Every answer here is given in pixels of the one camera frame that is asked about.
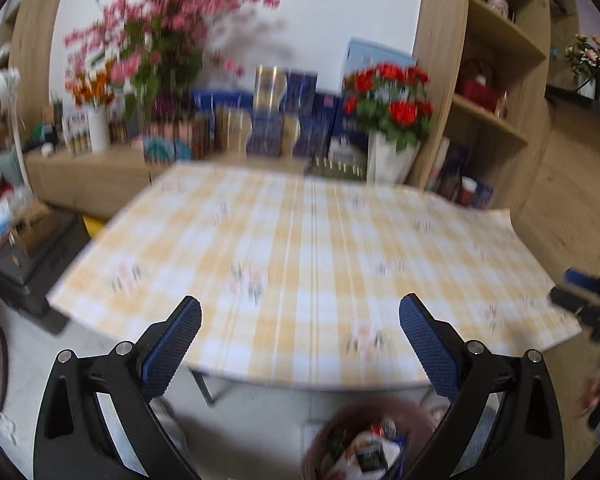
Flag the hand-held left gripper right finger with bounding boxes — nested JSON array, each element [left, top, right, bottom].
[[395, 294, 566, 480]]

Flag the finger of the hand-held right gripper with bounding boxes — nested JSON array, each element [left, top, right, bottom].
[[549, 285, 600, 342], [564, 267, 600, 302]]

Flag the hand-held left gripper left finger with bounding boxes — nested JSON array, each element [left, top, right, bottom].
[[32, 296, 202, 480]]

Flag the brown trash bin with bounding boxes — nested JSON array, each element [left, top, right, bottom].
[[300, 394, 442, 480]]

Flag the red paper cup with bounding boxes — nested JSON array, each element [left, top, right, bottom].
[[459, 175, 479, 206]]

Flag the black storage case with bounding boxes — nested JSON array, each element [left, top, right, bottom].
[[0, 209, 92, 317]]

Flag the yellow checked tablecloth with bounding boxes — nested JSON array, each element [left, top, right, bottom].
[[46, 162, 584, 392]]

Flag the dark blue starry box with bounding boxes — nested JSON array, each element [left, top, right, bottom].
[[440, 144, 469, 196]]

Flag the wooden shelf unit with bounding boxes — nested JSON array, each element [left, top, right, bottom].
[[412, 0, 552, 212]]

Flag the black counter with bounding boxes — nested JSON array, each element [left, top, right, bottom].
[[544, 59, 600, 127]]

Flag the stack of pastel paper cups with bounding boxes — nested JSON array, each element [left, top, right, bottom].
[[427, 137, 451, 191]]

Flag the low wooden sideboard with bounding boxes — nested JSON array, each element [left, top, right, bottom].
[[24, 145, 312, 222]]

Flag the red roses in white pot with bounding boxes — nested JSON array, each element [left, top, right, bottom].
[[342, 62, 434, 186]]

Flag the gold blister tray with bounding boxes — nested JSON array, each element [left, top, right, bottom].
[[307, 156, 369, 181]]

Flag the copper corrugated planter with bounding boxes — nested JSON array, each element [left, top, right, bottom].
[[142, 114, 209, 166]]

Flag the red basket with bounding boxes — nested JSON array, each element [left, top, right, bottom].
[[454, 62, 501, 111]]

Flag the blue white carton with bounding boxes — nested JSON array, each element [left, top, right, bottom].
[[327, 120, 369, 166]]

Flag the pale roses in glass vase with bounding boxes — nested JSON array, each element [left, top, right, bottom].
[[564, 33, 600, 99]]

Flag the blue gold gift box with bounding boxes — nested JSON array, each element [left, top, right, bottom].
[[253, 64, 319, 116], [250, 112, 301, 156], [214, 107, 254, 154]]

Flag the orange flowers in white vase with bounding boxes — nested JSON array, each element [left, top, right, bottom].
[[65, 67, 117, 154]]

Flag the row of small brown bottles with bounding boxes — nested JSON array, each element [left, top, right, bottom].
[[62, 109, 91, 156]]

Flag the dark blue tall box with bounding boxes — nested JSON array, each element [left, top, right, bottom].
[[312, 92, 339, 156]]

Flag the long blue box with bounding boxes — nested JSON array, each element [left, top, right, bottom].
[[192, 88, 256, 111]]

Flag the light blue tall box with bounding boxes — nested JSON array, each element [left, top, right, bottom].
[[342, 37, 416, 77]]

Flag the pink blossom plant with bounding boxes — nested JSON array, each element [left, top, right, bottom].
[[64, 0, 282, 127]]

